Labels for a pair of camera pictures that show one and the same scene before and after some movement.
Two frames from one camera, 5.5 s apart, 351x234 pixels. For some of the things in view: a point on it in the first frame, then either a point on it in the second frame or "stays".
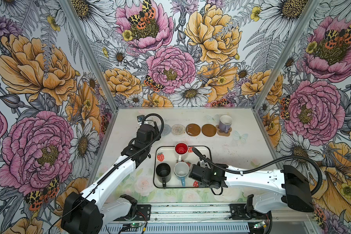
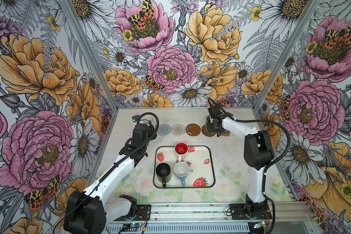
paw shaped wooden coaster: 222,132 stays
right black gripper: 202,185 to 210,130
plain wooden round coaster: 208,130 stays
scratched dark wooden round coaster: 193,129 stays
